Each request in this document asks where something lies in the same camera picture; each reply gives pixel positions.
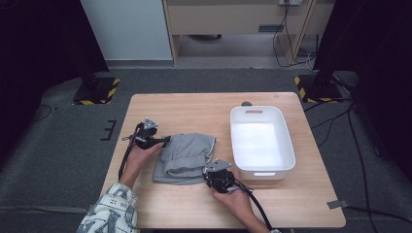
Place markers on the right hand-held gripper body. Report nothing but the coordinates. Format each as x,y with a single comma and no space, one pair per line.
223,179

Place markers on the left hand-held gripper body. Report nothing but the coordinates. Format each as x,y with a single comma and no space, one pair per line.
147,137

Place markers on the grey pants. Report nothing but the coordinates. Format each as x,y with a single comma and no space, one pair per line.
188,155

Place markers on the white plastic bin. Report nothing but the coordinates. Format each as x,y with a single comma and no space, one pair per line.
262,145

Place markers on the person's left hand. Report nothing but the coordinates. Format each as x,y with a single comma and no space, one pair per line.
137,161

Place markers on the person's right hand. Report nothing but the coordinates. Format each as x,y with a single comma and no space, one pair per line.
238,204

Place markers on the black yellow striped stand base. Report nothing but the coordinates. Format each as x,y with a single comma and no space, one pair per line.
97,90
319,89

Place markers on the small dark round object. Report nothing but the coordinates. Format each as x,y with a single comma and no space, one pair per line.
247,104

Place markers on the white panel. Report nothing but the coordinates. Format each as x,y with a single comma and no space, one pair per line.
129,29

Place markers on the grey tape strip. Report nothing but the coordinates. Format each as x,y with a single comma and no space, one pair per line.
336,204

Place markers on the wooden cabinet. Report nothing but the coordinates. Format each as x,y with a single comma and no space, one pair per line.
226,16

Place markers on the black curtain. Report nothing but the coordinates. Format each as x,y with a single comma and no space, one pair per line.
39,48
379,64

